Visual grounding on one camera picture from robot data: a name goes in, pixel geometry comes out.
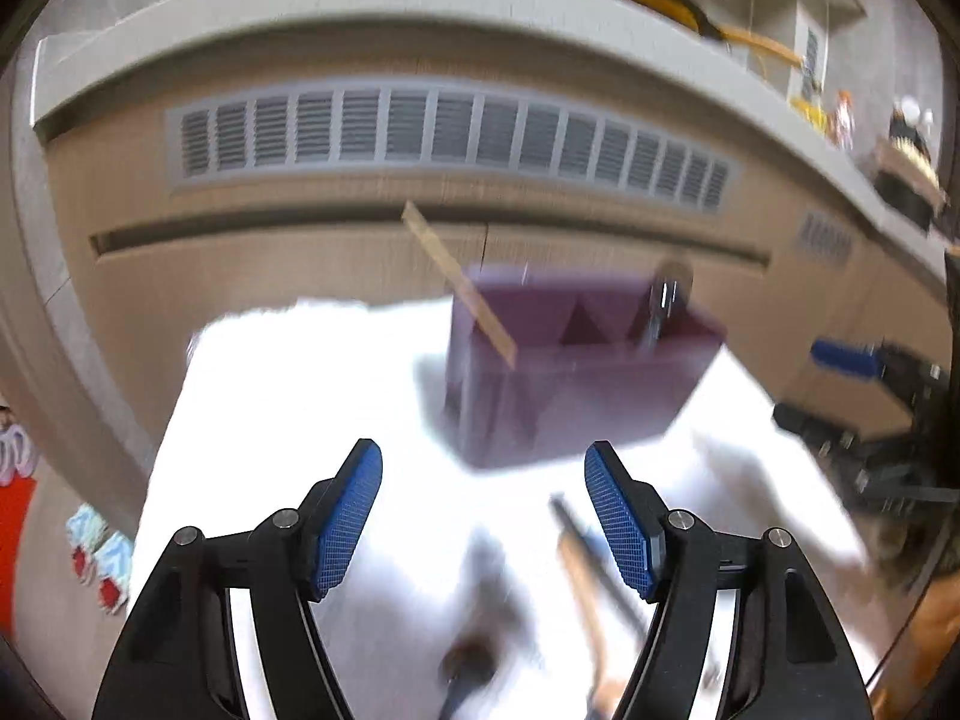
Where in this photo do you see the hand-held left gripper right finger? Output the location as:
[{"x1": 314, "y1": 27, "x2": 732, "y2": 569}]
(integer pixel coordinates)
[{"x1": 585, "y1": 441, "x2": 875, "y2": 720}]

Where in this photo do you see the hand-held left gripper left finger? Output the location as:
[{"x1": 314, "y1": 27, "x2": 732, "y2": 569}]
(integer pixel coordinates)
[{"x1": 91, "y1": 437, "x2": 385, "y2": 720}]

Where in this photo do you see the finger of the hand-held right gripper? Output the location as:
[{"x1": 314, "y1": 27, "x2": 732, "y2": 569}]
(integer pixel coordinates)
[
  {"x1": 772, "y1": 401, "x2": 912, "y2": 496},
  {"x1": 810, "y1": 339, "x2": 946, "y2": 421}
]

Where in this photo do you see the dark thin-handled utensil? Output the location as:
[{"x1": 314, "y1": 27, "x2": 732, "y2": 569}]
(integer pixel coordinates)
[{"x1": 549, "y1": 493, "x2": 653, "y2": 638}]

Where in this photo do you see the purple utensil organizer box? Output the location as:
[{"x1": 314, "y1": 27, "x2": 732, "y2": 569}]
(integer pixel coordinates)
[{"x1": 444, "y1": 264, "x2": 730, "y2": 470}]

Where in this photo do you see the white table cloth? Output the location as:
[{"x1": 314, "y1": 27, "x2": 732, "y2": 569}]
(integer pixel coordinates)
[{"x1": 131, "y1": 298, "x2": 875, "y2": 720}]

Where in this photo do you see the small grey vent grille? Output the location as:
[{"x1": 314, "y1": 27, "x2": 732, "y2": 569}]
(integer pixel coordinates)
[{"x1": 795, "y1": 211, "x2": 854, "y2": 265}]

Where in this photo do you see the metal utensil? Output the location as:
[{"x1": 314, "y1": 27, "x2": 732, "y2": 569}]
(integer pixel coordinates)
[{"x1": 637, "y1": 259, "x2": 695, "y2": 353}]

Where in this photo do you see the dark spoon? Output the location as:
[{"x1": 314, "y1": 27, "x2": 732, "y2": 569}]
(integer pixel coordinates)
[{"x1": 437, "y1": 634, "x2": 500, "y2": 720}]

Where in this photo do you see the bottle with orange cap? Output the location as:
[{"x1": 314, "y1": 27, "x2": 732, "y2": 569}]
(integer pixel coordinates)
[{"x1": 829, "y1": 90, "x2": 860, "y2": 147}]

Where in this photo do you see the small dark figurine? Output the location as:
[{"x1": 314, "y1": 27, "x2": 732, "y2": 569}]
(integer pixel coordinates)
[{"x1": 889, "y1": 94, "x2": 938, "y2": 166}]

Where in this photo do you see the printed cloth piece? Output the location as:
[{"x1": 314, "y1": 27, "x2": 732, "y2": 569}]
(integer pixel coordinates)
[{"x1": 66, "y1": 504, "x2": 134, "y2": 616}]

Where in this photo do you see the flat wooden stick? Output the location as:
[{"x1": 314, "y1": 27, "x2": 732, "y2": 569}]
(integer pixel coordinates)
[{"x1": 401, "y1": 200, "x2": 520, "y2": 370}]

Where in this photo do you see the wooden cabinet front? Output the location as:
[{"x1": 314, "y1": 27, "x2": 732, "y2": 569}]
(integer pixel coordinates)
[{"x1": 11, "y1": 52, "x2": 960, "y2": 541}]

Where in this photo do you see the red floor mat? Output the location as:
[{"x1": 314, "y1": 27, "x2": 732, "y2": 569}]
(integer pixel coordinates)
[{"x1": 0, "y1": 476, "x2": 38, "y2": 601}]

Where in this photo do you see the long grey vent grille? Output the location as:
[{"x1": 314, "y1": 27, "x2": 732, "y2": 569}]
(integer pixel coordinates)
[{"x1": 165, "y1": 86, "x2": 743, "y2": 218}]

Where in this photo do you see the grey counter ledge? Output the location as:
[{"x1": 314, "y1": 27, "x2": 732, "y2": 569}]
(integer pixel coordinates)
[{"x1": 30, "y1": 0, "x2": 960, "y2": 301}]

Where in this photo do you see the wooden-handled utensil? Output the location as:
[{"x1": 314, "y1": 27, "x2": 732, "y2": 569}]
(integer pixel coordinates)
[{"x1": 555, "y1": 529, "x2": 638, "y2": 720}]

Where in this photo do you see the yellow pan with orange handle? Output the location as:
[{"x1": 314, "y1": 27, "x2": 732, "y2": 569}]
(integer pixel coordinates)
[{"x1": 540, "y1": 0, "x2": 807, "y2": 68}]

